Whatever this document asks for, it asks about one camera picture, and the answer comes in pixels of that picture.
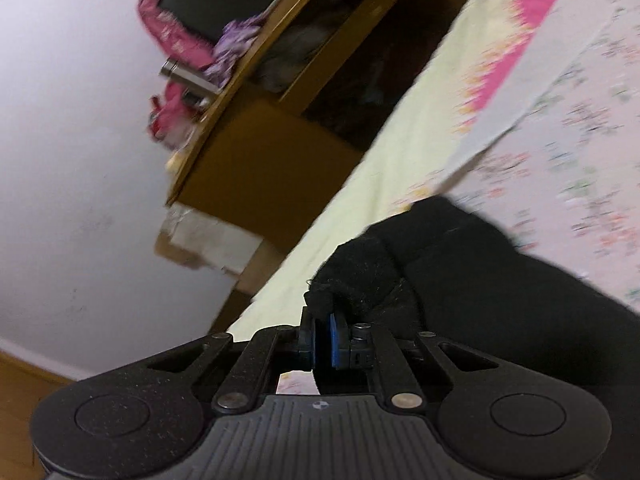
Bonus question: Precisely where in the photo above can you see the cardboard box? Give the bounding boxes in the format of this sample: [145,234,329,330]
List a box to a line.
[154,205,266,276]

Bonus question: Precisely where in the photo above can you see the small metal cup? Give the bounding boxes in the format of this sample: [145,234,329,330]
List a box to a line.
[181,87,212,111]

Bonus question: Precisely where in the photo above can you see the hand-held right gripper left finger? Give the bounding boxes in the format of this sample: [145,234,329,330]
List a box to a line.
[145,306,327,413]

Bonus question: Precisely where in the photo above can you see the red pink bag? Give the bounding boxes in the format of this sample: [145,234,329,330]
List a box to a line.
[147,82,201,148]

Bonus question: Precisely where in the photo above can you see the purple floral cloth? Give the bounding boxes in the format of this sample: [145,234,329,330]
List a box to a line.
[202,12,271,83]

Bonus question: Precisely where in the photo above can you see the grey cloth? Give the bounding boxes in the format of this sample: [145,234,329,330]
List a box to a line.
[255,25,326,93]

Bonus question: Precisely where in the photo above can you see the pink floral cloth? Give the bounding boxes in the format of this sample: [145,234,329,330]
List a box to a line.
[137,0,221,71]

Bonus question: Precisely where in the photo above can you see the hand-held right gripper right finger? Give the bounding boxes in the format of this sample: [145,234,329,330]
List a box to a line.
[327,312,493,412]

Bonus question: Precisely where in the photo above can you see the pink yellow cartoon quilt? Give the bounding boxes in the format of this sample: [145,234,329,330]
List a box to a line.
[227,0,621,341]

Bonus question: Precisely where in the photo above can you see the black pants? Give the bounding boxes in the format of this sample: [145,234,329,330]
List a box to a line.
[302,195,640,441]

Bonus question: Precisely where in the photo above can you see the wooden cabinet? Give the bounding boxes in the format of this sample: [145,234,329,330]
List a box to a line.
[165,0,488,306]

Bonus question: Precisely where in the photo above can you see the metal thermos bottle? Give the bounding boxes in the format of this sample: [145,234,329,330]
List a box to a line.
[160,58,221,96]

